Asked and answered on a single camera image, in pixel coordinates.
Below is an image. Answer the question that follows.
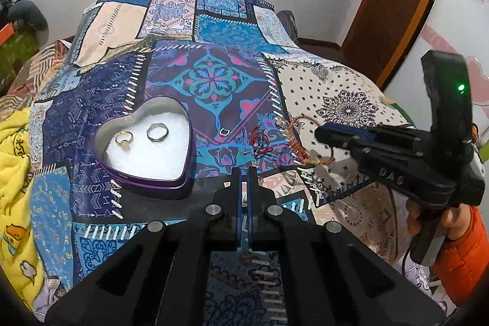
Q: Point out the grey pillow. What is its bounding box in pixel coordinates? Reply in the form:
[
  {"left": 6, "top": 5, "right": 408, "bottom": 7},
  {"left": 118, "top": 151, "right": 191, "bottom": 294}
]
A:
[{"left": 8, "top": 0, "right": 50, "bottom": 32}]

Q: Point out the brown wooden headboard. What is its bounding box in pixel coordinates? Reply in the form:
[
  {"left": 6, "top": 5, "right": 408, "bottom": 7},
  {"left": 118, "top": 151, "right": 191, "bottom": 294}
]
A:
[{"left": 295, "top": 37, "right": 347, "bottom": 64}]

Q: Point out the white wardrobe with pink hearts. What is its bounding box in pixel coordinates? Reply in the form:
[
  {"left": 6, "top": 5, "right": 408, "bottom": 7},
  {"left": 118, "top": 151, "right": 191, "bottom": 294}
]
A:
[{"left": 383, "top": 0, "right": 489, "bottom": 130}]

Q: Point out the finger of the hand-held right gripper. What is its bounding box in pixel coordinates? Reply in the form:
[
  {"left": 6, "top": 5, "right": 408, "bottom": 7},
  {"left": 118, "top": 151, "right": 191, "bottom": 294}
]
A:
[
  {"left": 315, "top": 123, "right": 433, "bottom": 150},
  {"left": 343, "top": 144, "right": 456, "bottom": 205}
]

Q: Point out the person's right hand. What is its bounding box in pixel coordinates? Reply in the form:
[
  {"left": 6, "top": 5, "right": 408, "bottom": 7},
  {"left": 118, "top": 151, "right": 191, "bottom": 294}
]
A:
[{"left": 406, "top": 198, "right": 472, "bottom": 242}]

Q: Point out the orange beaded bracelet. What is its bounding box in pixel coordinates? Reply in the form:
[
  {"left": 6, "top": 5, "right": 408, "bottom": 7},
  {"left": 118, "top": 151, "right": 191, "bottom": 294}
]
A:
[{"left": 286, "top": 115, "right": 336, "bottom": 167}]

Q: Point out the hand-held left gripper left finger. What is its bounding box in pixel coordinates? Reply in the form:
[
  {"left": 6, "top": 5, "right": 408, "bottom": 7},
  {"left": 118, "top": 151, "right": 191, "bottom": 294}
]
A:
[{"left": 45, "top": 167, "right": 245, "bottom": 326}]

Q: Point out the person's right forearm orange sleeve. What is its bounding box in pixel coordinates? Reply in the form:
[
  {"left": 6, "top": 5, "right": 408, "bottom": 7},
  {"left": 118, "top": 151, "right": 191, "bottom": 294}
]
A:
[{"left": 431, "top": 204, "right": 489, "bottom": 308}]

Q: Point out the blue patchwork blanket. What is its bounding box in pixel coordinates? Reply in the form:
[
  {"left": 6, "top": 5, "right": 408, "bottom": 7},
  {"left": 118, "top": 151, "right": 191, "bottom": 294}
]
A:
[{"left": 28, "top": 0, "right": 418, "bottom": 326}]

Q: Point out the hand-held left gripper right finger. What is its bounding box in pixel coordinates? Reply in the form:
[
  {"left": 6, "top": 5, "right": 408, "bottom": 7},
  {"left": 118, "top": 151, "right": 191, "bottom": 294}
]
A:
[{"left": 246, "top": 167, "right": 447, "bottom": 326}]

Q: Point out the gold ring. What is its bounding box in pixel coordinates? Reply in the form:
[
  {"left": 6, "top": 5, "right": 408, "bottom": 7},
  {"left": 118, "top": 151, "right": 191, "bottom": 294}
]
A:
[{"left": 115, "top": 131, "right": 134, "bottom": 152}]

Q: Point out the purple heart-shaped tin box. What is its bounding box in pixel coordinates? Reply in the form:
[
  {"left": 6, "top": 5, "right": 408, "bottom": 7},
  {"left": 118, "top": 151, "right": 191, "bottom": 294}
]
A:
[{"left": 94, "top": 97, "right": 197, "bottom": 201}]

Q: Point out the red string bracelet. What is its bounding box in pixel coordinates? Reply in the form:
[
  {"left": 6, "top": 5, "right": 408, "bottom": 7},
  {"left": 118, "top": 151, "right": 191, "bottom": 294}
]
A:
[{"left": 249, "top": 130, "right": 275, "bottom": 170}]

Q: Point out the wide silver ring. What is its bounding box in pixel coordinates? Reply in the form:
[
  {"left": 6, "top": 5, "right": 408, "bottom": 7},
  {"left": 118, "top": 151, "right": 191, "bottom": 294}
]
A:
[{"left": 146, "top": 123, "right": 169, "bottom": 143}]

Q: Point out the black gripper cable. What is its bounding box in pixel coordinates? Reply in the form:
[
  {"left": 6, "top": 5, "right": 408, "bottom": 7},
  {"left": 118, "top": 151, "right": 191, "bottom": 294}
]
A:
[{"left": 399, "top": 232, "right": 418, "bottom": 275}]

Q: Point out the green patterned cloth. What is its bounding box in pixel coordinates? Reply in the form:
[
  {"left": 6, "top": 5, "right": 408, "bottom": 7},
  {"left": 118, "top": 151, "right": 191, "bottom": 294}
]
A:
[{"left": 0, "top": 29, "right": 41, "bottom": 94}]

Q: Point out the yellow printed blanket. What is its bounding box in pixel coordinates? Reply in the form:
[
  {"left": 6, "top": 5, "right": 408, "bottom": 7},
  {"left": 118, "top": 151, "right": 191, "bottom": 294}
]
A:
[{"left": 0, "top": 106, "right": 51, "bottom": 311}]

